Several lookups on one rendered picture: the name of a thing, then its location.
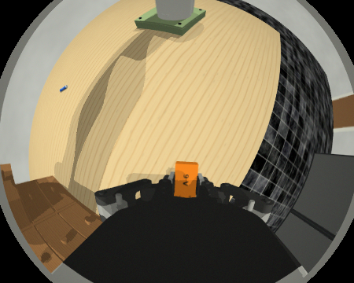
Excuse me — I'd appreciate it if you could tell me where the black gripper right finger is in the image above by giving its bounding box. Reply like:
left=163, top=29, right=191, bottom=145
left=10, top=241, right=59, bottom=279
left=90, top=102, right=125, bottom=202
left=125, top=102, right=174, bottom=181
left=196, top=173, right=275, bottom=223

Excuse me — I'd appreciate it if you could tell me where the brown wooden drawer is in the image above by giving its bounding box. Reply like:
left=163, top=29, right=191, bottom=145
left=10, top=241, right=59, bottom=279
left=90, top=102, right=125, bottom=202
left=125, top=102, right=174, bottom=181
left=59, top=202, right=102, bottom=239
left=35, top=215, right=84, bottom=262
left=17, top=181, right=54, bottom=223
left=36, top=177, right=76, bottom=211
left=22, top=227, right=61, bottom=273
left=0, top=164, right=31, bottom=230

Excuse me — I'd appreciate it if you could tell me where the orange-brown wooden chest of drawers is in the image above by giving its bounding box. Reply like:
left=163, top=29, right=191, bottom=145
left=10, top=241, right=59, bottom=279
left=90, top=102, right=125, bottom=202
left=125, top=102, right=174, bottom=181
left=20, top=175, right=100, bottom=263

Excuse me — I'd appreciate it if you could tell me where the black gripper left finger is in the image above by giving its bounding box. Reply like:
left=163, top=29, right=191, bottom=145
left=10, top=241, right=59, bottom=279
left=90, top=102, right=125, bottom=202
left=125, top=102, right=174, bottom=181
left=94, top=171, right=175, bottom=222

